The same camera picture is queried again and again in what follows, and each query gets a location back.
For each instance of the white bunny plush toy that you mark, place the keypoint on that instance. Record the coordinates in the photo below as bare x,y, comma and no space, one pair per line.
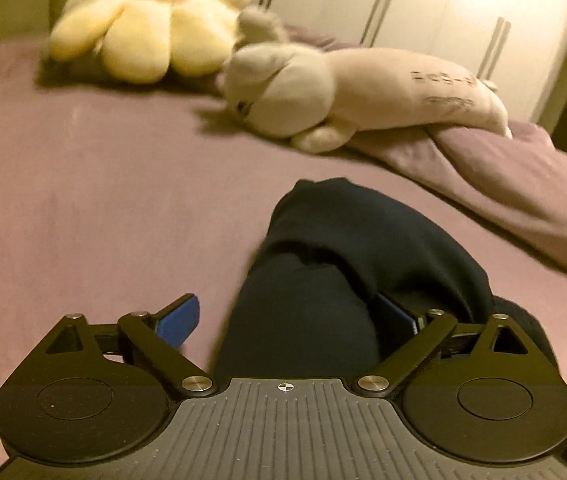
343,90

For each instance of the yellow flower plush pillow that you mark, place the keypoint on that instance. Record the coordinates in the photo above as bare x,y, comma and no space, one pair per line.
143,30

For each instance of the white wardrobe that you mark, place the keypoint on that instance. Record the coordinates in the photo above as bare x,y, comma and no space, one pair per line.
413,10

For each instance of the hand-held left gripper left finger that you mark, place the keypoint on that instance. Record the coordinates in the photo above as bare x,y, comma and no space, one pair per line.
178,322

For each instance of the pink blanket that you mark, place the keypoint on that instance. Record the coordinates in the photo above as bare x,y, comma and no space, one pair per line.
513,185

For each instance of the bed with pink sheet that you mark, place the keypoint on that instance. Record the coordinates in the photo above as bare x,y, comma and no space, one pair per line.
88,185

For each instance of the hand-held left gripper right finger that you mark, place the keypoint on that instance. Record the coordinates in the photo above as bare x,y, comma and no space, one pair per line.
396,317

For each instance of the dark navy garment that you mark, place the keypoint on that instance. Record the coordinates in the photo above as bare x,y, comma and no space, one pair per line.
363,220

